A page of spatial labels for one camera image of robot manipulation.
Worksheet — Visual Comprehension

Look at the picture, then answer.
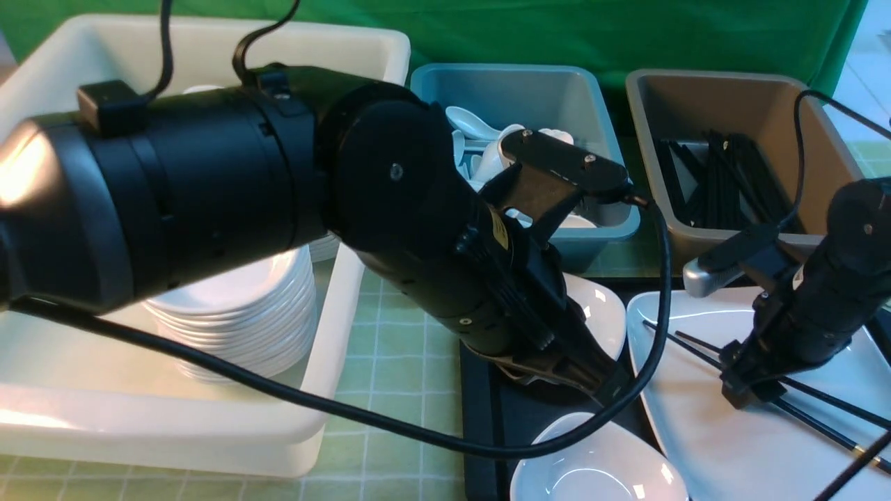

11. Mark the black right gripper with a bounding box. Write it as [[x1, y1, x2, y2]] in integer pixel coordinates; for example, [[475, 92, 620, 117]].
[[721, 278, 871, 410]]

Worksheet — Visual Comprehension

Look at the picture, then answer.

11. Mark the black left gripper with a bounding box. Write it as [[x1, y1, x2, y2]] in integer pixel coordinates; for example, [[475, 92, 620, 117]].
[[389, 202, 630, 407]]

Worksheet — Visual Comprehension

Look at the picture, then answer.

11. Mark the small white rice plate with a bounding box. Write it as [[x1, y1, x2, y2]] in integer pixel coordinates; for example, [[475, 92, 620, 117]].
[[563, 273, 626, 360]]

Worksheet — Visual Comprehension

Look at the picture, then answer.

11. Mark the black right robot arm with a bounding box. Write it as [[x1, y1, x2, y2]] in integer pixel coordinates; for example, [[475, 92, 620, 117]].
[[720, 178, 890, 409]]

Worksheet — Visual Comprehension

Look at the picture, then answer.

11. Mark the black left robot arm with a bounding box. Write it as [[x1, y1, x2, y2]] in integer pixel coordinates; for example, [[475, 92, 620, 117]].
[[2, 63, 631, 405]]

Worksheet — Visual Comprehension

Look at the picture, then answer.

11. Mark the large white square plate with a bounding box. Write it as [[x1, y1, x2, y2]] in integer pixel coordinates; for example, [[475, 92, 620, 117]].
[[626, 287, 890, 500]]

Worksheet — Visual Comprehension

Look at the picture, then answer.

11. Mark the black chopstick gold band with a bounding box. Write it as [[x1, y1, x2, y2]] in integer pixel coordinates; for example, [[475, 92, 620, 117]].
[[642, 319, 891, 475]]

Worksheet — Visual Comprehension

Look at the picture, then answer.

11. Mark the black chopstick upper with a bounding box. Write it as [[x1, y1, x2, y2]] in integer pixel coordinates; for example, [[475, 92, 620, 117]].
[[672, 331, 890, 430]]

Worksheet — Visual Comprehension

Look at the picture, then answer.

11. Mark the black serving tray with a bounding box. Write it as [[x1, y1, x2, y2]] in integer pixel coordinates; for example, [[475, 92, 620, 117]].
[[459, 277, 889, 500]]

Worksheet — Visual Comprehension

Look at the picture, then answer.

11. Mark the small white dish near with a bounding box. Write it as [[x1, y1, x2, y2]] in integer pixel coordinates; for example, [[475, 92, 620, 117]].
[[510, 422, 688, 500]]

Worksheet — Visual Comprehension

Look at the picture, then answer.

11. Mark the green grid table mat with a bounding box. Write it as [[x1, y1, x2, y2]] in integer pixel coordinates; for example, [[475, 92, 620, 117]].
[[0, 139, 891, 501]]

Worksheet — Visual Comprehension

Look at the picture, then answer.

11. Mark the black chopsticks pile in bin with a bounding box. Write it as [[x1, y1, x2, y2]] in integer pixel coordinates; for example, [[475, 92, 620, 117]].
[[655, 129, 791, 230]]

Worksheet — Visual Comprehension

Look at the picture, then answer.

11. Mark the white spoons pile in bin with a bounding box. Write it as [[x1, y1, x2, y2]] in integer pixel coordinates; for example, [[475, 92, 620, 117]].
[[445, 106, 605, 231]]

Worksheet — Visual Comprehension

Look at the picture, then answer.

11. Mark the brown plastic bin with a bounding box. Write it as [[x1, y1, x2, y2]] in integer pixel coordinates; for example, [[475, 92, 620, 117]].
[[626, 69, 863, 271]]

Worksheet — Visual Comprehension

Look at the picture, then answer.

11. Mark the blue-grey plastic bin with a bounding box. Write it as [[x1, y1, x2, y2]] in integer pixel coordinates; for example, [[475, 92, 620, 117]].
[[409, 63, 640, 277]]

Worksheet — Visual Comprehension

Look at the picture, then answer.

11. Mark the stack of small white dishes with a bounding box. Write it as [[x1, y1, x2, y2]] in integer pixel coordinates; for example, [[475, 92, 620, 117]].
[[143, 246, 319, 377]]

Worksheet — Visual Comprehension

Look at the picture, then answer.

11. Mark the green backdrop cloth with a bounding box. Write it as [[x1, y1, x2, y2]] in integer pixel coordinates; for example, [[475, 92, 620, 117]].
[[0, 0, 871, 126]]

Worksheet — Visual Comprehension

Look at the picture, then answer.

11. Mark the large white plastic tub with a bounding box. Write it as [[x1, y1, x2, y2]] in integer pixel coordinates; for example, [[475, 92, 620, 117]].
[[2, 14, 411, 478]]

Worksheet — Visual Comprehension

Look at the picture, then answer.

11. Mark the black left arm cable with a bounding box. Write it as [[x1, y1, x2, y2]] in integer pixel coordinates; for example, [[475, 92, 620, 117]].
[[10, 198, 672, 460]]

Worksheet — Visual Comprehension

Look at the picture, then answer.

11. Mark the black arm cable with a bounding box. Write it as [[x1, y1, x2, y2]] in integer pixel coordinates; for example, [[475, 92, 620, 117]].
[[776, 89, 891, 230], [10, 198, 672, 460]]

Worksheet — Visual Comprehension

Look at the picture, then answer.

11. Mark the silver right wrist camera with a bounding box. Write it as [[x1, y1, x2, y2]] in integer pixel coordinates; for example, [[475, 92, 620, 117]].
[[682, 223, 801, 299]]

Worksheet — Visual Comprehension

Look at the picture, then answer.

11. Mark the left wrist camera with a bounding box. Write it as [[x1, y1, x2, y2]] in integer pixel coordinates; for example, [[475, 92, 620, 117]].
[[480, 129, 633, 244]]

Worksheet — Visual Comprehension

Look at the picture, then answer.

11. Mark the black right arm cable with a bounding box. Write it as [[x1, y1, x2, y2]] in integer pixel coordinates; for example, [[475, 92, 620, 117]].
[[776, 89, 891, 230]]

